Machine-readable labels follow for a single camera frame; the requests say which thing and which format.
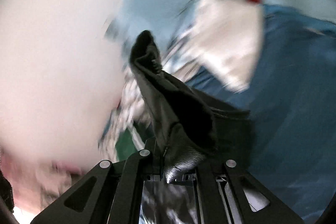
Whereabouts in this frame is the blue bed sheet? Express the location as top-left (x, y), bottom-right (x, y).
top-left (188, 5), bottom-right (335, 223)

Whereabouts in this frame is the black jacket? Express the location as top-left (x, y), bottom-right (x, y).
top-left (129, 31), bottom-right (255, 183)

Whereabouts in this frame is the green garment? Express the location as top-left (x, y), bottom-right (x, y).
top-left (115, 128), bottom-right (145, 161)

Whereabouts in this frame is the white pillow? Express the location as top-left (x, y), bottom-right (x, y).
top-left (179, 0), bottom-right (264, 93)

